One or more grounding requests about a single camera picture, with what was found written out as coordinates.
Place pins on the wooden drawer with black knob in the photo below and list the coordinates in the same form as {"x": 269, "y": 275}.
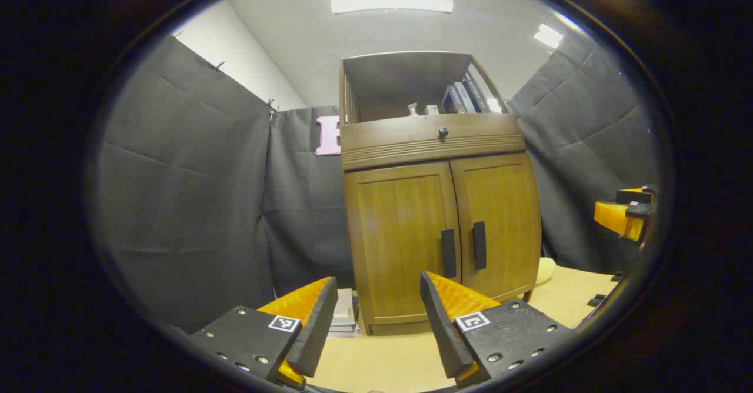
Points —
{"x": 400, "y": 140}

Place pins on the small black block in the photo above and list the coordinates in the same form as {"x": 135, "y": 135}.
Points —
{"x": 617, "y": 276}
{"x": 596, "y": 300}

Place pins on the stack of white books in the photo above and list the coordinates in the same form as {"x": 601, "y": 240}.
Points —
{"x": 344, "y": 313}

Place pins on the wooden double-door shoe cabinet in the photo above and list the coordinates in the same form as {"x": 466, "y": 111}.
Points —
{"x": 406, "y": 75}

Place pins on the small white bottle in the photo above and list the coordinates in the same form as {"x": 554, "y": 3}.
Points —
{"x": 413, "y": 110}

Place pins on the cream round object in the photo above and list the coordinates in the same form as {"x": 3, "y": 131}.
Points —
{"x": 545, "y": 270}

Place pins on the dark blue book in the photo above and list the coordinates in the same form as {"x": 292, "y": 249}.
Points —
{"x": 450, "y": 102}

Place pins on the black backdrop cloth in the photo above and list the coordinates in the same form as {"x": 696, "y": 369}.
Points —
{"x": 188, "y": 175}

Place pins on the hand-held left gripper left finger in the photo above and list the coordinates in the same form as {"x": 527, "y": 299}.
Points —
{"x": 320, "y": 328}

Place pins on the distant ceiling light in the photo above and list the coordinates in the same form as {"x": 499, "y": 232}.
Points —
{"x": 494, "y": 105}

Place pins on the wooden shoe cabinet door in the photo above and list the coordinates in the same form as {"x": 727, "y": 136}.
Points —
{"x": 506, "y": 216}
{"x": 400, "y": 240}

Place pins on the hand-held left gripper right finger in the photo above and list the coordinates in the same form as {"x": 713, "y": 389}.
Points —
{"x": 438, "y": 328}

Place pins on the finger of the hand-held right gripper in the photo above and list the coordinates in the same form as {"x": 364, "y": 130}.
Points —
{"x": 638, "y": 195}
{"x": 612, "y": 216}

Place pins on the grey book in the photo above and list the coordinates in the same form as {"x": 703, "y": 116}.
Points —
{"x": 465, "y": 99}

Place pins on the small ceiling light panel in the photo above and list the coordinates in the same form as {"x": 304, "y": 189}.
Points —
{"x": 548, "y": 36}

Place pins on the small white box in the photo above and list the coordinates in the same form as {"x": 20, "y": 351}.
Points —
{"x": 432, "y": 110}

